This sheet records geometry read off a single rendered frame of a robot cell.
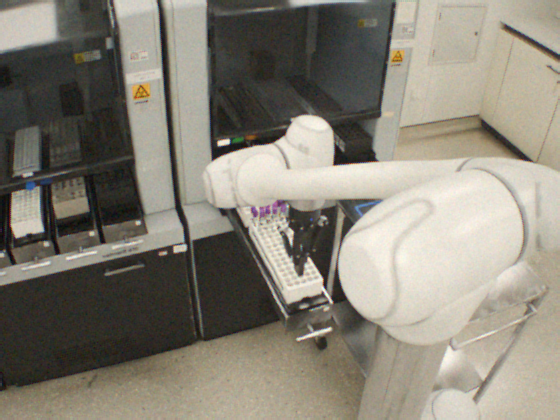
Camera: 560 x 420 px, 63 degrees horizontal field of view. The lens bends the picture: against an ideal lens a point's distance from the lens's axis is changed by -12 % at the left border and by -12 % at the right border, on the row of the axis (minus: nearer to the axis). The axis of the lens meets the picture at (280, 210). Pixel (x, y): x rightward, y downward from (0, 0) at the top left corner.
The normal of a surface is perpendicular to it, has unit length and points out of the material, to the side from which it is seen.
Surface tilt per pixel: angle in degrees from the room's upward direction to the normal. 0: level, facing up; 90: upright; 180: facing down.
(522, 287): 0
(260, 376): 0
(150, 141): 90
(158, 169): 90
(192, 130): 90
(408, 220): 17
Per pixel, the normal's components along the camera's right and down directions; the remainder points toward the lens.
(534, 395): 0.04, -0.77
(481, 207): 0.21, -0.49
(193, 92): 0.38, 0.61
